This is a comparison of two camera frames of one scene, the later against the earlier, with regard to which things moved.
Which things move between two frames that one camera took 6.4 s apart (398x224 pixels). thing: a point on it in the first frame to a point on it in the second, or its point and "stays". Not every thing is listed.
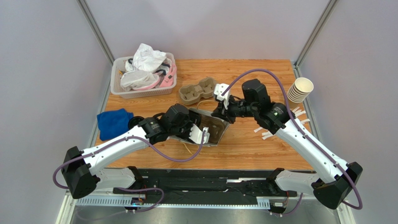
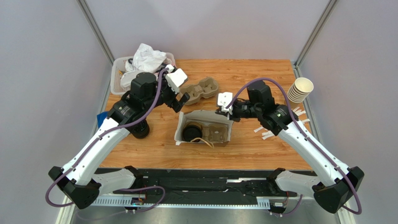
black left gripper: x=192 y=119 to x=174 y=103
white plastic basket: x=118 y=65 stays
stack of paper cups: x=299 y=90 stays
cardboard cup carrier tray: x=190 y=94 stays
